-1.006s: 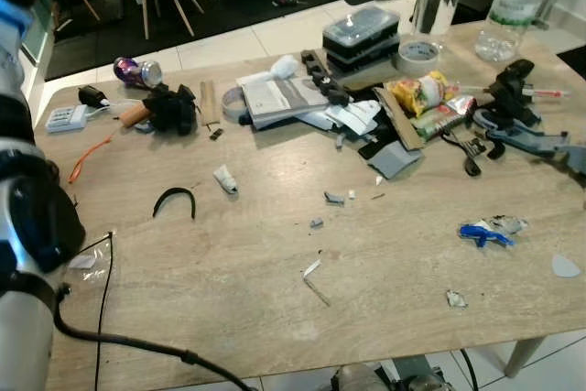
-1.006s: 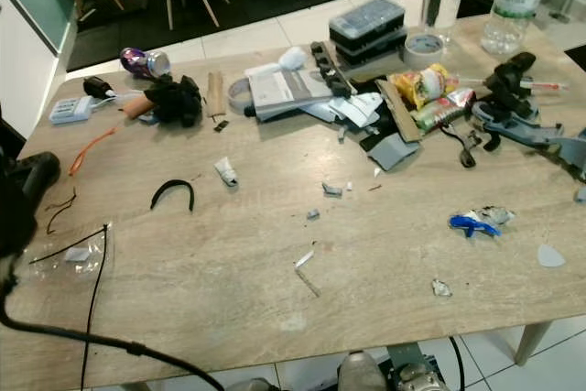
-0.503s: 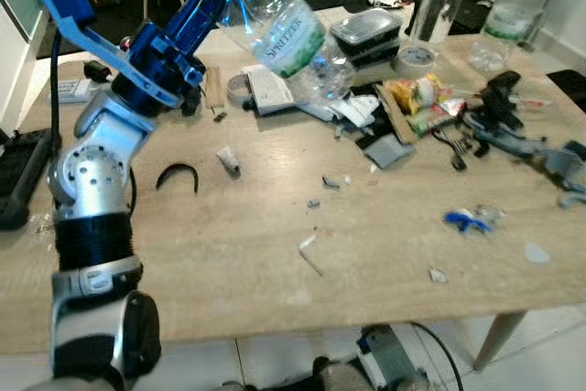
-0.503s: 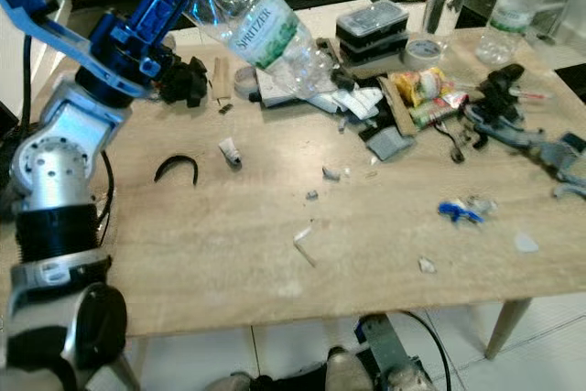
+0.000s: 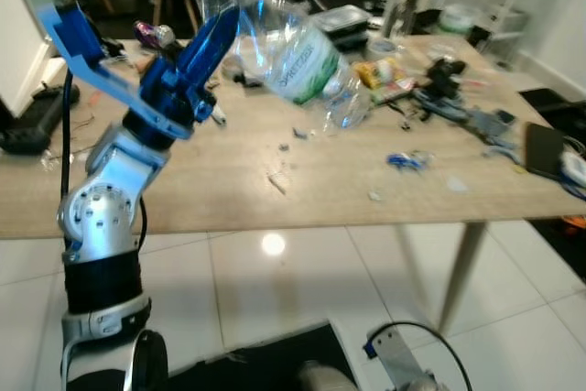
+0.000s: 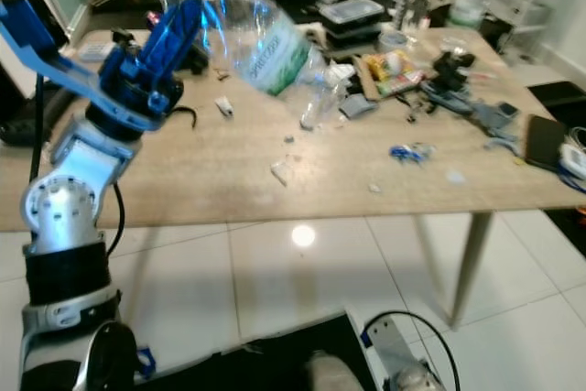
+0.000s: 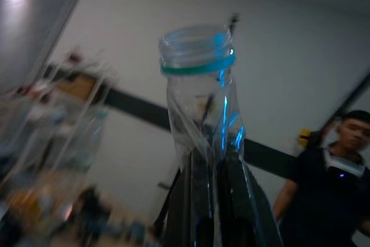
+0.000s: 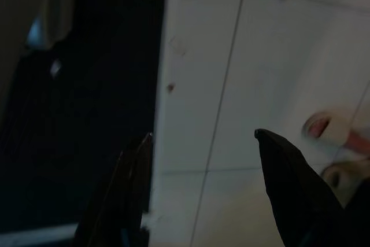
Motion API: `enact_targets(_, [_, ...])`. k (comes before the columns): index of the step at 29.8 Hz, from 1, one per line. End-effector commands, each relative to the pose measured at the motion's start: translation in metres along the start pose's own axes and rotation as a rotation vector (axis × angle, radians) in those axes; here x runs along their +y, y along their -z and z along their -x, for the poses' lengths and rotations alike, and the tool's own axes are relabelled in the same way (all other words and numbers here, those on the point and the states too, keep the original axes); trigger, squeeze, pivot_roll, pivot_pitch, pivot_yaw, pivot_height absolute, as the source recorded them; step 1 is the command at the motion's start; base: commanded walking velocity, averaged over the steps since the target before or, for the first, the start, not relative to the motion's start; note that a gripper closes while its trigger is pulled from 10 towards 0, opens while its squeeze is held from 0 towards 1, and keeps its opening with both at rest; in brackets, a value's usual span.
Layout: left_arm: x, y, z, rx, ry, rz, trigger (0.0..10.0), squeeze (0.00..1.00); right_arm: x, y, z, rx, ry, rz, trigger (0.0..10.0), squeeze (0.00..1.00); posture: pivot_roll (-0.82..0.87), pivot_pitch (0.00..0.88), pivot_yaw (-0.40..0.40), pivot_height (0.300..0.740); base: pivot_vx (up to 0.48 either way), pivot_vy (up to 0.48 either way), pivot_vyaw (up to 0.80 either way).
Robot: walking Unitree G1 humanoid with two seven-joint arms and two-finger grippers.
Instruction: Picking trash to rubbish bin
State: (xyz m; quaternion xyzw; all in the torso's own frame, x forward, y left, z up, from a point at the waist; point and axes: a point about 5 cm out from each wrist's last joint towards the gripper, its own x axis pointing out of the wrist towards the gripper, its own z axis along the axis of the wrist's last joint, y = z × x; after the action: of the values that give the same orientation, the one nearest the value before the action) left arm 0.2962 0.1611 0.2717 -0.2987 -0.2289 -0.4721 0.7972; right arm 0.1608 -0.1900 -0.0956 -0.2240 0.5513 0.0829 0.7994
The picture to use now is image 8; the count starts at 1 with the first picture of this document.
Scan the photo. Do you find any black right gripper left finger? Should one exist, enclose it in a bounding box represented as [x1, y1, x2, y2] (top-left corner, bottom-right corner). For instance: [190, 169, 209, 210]
[72, 131, 154, 247]

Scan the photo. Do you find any beige slipper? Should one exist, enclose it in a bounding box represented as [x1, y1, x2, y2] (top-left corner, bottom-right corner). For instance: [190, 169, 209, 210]
[321, 158, 370, 201]

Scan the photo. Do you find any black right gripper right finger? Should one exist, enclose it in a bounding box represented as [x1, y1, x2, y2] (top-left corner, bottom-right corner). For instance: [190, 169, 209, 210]
[254, 128, 347, 247]

